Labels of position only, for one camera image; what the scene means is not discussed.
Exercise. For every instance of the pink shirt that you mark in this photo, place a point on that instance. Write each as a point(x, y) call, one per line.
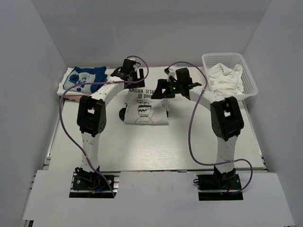
point(72, 98)

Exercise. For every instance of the white crumpled shirt in basket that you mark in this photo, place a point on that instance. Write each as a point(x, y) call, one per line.
point(226, 81)

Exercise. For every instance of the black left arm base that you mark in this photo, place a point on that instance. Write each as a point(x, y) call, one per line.
point(81, 188)

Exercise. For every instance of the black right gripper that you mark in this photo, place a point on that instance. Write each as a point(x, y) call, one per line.
point(162, 84)

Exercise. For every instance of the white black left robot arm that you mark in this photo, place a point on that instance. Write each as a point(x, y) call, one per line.
point(92, 118)

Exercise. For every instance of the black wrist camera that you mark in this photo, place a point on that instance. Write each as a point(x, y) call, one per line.
point(128, 68)
point(184, 79)

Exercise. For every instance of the blue Mickey Mouse shirt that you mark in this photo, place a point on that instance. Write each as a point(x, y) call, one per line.
point(101, 76)

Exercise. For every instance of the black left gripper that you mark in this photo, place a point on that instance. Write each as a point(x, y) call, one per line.
point(138, 84)

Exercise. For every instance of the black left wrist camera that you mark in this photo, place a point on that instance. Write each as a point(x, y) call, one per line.
point(128, 68)

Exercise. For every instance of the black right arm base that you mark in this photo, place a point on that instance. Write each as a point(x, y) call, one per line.
point(212, 188)

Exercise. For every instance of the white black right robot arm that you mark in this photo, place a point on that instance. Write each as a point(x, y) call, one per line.
point(226, 119)

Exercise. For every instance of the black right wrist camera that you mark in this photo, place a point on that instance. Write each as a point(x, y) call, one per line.
point(184, 79)

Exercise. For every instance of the white green Charlie Brown shirt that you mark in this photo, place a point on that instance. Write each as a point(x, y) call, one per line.
point(141, 109)

